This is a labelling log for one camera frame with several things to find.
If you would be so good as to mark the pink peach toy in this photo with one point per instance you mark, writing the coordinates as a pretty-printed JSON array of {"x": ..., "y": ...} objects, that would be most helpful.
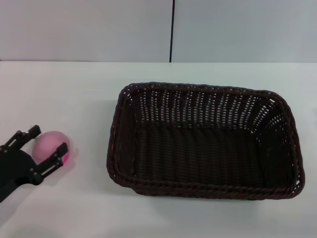
[{"x": 47, "y": 146}]

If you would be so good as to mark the dark brown wicker basket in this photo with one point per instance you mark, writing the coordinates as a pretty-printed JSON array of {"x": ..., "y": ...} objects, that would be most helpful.
[{"x": 198, "y": 158}]

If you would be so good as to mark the black vertical wall strip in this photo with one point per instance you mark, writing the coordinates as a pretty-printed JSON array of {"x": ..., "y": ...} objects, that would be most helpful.
[{"x": 172, "y": 29}]

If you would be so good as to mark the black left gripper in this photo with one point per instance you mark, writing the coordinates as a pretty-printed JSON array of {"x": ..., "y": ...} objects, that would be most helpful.
[{"x": 15, "y": 166}]

